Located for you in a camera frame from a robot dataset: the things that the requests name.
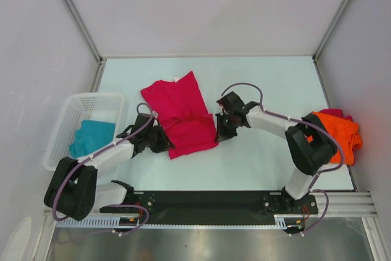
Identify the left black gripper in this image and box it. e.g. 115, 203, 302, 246
144, 123, 174, 153

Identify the magenta t shirt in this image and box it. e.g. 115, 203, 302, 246
141, 71, 219, 160

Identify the white plastic laundry basket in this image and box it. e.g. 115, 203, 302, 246
43, 92, 128, 171

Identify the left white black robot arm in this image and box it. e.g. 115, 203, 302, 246
44, 114, 175, 221

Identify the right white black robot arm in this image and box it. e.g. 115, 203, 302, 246
215, 92, 338, 213

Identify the teal t shirt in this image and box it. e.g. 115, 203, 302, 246
69, 120, 115, 158

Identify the dark pink t shirt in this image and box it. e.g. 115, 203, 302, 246
319, 108, 353, 121

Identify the orange t shirt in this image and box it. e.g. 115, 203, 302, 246
312, 111, 363, 166

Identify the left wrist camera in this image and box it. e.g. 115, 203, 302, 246
133, 114, 158, 131

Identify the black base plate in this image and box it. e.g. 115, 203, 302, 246
99, 189, 319, 226

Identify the slotted white cable duct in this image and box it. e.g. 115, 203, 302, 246
57, 216, 287, 230

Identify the aluminium rail frame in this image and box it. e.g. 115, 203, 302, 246
43, 191, 377, 218

